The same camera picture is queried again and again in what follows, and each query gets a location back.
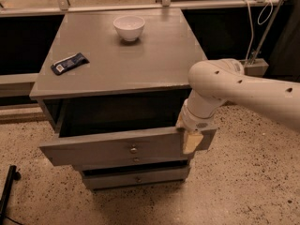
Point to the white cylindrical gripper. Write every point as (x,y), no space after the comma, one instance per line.
(196,123)

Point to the grey top drawer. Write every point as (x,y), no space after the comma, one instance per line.
(164,142)

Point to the grey drawer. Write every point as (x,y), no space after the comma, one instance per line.
(164,142)
(125,179)
(132,161)

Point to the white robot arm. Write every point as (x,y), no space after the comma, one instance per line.
(214,82)

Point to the grey wooden drawer cabinet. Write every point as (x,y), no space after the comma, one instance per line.
(126,85)

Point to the grey bottom drawer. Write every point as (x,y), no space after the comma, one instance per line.
(125,179)

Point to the grey middle drawer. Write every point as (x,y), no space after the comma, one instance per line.
(132,161)

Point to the white ceramic bowl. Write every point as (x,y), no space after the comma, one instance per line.
(130,27)

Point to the dark blue snack wrapper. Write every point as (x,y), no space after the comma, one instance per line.
(67,64)

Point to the diagonal metal strut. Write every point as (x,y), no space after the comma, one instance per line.
(274,9)

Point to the black stand leg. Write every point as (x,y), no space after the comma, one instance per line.
(12,175)

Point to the metal railing frame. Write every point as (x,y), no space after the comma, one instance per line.
(125,7)

